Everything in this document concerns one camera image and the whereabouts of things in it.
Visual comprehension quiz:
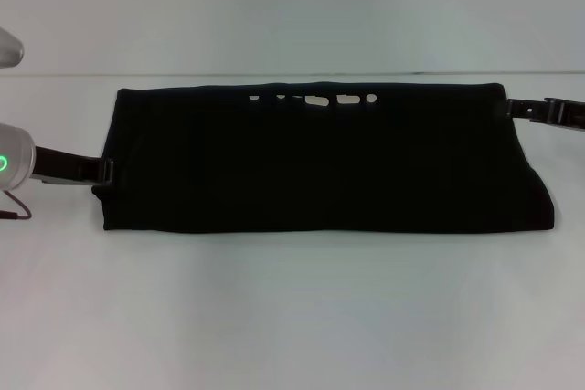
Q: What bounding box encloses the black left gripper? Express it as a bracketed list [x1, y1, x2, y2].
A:
[30, 144, 115, 195]

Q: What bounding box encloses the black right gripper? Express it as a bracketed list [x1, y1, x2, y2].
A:
[505, 97, 585, 130]

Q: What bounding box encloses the black shirt with pink print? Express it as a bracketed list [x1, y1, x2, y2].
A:
[92, 81, 557, 234]

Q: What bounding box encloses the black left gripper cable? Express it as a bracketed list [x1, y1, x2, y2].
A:
[0, 188, 33, 223]

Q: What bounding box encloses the silver vented wrist camera box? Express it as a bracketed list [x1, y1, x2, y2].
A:
[0, 26, 26, 68]

